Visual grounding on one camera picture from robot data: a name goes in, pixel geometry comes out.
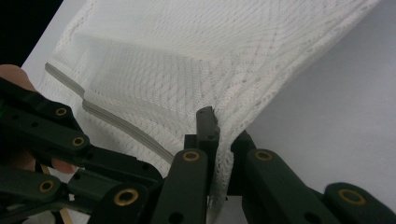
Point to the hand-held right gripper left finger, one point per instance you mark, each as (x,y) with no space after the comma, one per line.
(207,130)

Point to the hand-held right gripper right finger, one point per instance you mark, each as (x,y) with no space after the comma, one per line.
(239,146)

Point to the white mesh laundry bag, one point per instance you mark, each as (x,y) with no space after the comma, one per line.
(174,62)

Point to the pale grey table mat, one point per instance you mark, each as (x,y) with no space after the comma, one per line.
(336,109)

